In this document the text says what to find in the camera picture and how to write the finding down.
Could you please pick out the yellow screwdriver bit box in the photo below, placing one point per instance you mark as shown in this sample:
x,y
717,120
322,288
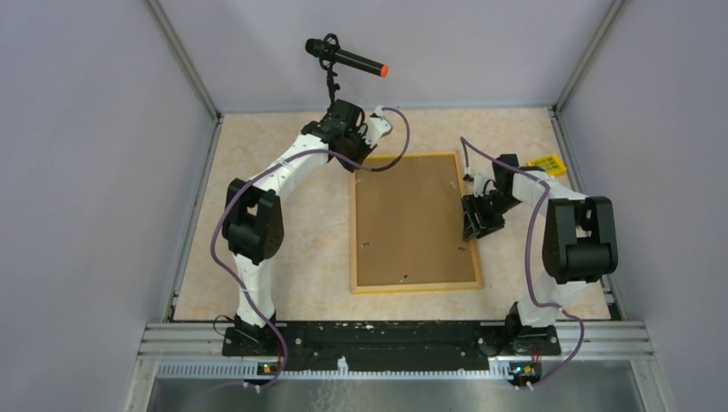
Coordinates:
x,y
552,164

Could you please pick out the black microphone tripod stand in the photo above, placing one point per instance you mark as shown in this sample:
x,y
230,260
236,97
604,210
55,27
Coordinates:
x,y
331,85

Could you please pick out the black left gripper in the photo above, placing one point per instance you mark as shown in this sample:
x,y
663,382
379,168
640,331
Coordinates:
x,y
365,149

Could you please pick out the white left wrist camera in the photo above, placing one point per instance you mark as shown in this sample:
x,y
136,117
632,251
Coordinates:
x,y
378,126

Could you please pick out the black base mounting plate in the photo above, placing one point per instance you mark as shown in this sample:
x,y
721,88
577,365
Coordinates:
x,y
490,338

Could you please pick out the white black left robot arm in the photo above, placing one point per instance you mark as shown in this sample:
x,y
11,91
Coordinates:
x,y
253,225

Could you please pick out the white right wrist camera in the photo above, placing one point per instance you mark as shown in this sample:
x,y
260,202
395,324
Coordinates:
x,y
479,183

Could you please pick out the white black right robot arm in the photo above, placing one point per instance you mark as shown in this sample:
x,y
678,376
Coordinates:
x,y
579,238

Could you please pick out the aluminium front rail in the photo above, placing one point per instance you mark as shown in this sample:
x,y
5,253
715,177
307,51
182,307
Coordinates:
x,y
193,350

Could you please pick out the black microphone orange tip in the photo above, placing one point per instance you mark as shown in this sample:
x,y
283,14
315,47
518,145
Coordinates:
x,y
314,47

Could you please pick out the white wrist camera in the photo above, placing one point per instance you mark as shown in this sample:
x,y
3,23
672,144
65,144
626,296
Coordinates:
x,y
479,183
378,126

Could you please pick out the brown frame backing board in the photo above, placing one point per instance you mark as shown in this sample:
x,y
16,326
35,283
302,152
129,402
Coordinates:
x,y
415,222

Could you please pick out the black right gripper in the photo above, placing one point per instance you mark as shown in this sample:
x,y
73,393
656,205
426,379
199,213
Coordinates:
x,y
472,227

